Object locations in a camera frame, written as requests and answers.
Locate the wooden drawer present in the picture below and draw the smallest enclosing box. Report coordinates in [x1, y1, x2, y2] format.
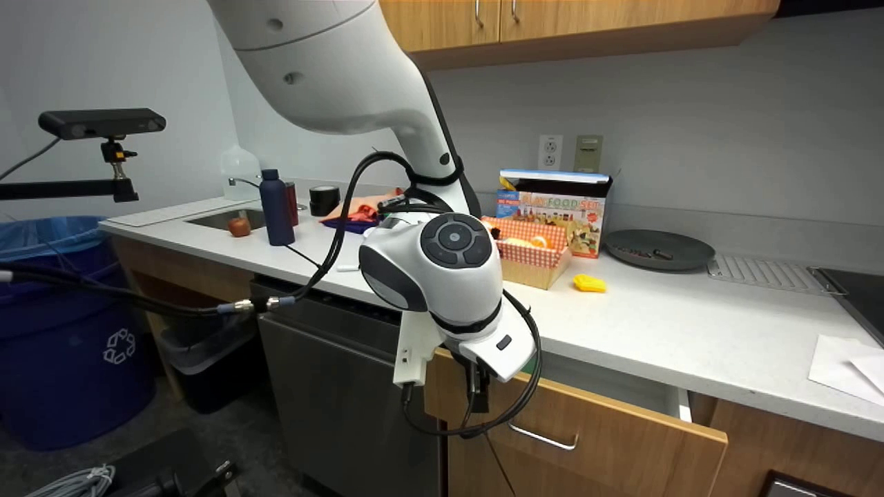
[424, 348, 730, 497]

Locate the wooden wall cabinet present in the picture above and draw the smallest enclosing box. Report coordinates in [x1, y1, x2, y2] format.
[378, 0, 782, 72]

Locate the grey round plate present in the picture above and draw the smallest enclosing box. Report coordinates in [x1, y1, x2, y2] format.
[604, 228, 717, 272]

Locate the red checkered cardboard basket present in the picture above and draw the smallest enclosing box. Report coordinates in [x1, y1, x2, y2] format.
[481, 215, 573, 291]

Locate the toy food set box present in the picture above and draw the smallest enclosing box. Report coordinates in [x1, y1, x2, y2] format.
[495, 168, 613, 260]

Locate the orange cloth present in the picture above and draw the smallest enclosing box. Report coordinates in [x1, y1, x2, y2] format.
[320, 189, 405, 226]

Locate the white wall socket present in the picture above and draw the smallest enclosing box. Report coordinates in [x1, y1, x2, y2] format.
[537, 134, 564, 172]

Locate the camera on mount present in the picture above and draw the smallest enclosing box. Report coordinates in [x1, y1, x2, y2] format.
[0, 108, 167, 204]

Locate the coil of grey cable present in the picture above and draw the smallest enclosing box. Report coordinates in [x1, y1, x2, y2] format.
[23, 464, 117, 497]

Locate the black cooktop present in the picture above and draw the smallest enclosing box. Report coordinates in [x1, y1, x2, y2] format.
[807, 267, 884, 347]

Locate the steel dishwasher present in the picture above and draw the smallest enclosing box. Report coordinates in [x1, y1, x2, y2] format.
[249, 275, 443, 497]

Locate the blue cloth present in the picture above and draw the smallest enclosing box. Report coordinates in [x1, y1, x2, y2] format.
[320, 215, 378, 235]

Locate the blue recycling bin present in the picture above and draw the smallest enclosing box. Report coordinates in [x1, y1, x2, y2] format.
[0, 215, 157, 451]

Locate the grey switch plate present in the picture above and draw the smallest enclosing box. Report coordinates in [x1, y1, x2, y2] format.
[574, 134, 604, 174]

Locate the metal grid rack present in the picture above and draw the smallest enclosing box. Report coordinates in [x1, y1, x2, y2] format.
[707, 253, 847, 297]

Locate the white paper sheet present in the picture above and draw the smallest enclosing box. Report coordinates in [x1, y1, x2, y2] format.
[807, 334, 884, 409]

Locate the steel sink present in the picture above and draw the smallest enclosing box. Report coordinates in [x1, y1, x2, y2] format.
[184, 206, 269, 233]

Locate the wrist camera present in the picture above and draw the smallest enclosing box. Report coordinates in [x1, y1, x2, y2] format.
[393, 309, 443, 387]

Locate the clear plastic jug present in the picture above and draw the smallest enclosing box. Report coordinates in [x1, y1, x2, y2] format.
[220, 144, 262, 202]

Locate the dark blue bottle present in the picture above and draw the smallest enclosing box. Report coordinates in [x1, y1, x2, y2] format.
[259, 168, 297, 247]

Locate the heap of toy food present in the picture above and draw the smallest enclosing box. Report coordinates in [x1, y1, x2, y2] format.
[483, 220, 555, 251]

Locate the black cable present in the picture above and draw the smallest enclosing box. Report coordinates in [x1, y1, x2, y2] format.
[0, 261, 299, 320]

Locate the black tape roll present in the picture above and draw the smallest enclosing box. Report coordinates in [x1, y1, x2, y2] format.
[308, 184, 341, 218]

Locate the silver drawer handle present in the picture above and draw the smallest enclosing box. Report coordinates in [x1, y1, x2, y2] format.
[508, 422, 580, 451]

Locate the wooden cabinet door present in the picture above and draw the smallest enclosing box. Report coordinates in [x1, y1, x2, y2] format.
[499, 0, 781, 43]
[378, 0, 501, 54]

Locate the small black bin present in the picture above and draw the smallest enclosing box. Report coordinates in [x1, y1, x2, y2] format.
[160, 316, 267, 415]

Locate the wooden cupboard door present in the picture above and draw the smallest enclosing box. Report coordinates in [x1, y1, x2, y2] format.
[707, 398, 884, 497]

